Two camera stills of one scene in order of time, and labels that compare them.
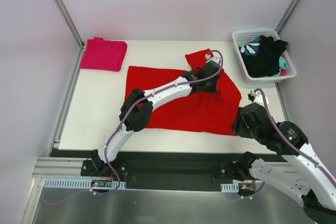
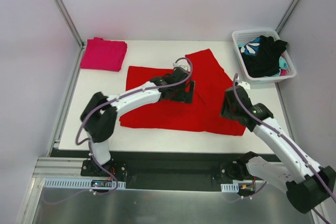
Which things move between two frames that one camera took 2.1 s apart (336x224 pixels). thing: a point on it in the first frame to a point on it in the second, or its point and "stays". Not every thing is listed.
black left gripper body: [210, 86] to [185, 92]
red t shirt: [218, 113] stays
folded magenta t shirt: [104, 55] stays
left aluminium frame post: [67, 17] stays
